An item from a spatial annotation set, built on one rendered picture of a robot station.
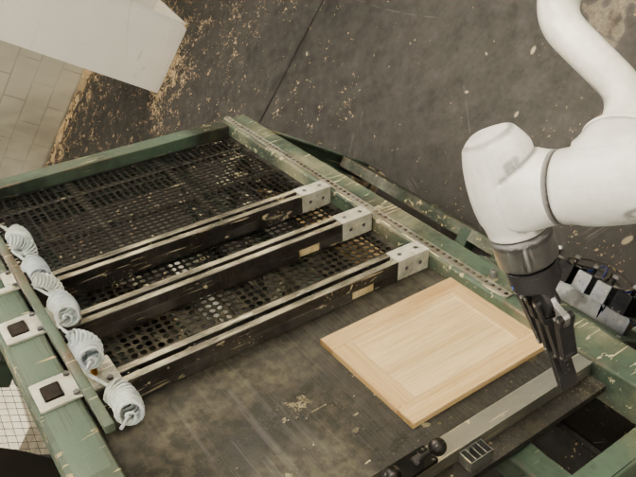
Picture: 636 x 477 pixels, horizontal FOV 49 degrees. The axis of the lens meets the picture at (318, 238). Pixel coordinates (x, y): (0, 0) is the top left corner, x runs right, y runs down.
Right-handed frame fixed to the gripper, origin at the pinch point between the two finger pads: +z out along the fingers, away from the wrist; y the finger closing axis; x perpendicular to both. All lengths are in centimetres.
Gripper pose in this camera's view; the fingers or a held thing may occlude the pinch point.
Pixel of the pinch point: (563, 367)
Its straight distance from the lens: 117.6
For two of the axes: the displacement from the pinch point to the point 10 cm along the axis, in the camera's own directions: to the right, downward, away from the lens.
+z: 3.8, 8.4, 3.8
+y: -2.7, -2.9, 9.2
